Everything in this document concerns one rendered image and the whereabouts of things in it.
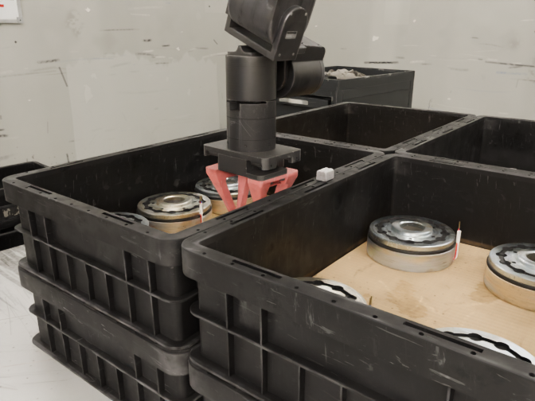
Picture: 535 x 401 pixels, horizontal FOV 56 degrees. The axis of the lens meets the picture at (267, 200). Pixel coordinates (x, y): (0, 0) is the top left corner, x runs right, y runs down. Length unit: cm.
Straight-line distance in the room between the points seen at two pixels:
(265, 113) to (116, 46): 329
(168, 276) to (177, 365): 8
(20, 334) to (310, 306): 52
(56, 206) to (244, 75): 24
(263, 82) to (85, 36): 319
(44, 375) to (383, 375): 46
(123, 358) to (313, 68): 39
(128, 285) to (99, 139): 333
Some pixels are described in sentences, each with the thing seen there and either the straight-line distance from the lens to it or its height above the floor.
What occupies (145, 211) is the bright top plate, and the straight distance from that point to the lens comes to 70.
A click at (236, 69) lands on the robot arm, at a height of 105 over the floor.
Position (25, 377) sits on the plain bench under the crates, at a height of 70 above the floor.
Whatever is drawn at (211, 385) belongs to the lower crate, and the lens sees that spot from 45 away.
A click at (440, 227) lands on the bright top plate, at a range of 67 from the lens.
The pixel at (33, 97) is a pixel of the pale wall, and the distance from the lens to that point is 358.
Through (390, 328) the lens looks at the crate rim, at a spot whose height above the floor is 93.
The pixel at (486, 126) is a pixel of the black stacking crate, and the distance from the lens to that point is 108.
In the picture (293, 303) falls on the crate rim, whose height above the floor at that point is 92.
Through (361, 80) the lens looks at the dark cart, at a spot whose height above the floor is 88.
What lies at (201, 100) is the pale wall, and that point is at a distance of 428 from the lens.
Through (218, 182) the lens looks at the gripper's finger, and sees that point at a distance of 61.
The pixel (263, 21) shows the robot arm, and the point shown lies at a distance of 53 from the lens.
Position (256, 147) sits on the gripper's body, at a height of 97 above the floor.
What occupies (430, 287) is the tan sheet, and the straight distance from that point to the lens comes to 58.
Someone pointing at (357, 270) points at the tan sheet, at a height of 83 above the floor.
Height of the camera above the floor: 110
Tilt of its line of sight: 19 degrees down
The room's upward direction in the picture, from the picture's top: straight up
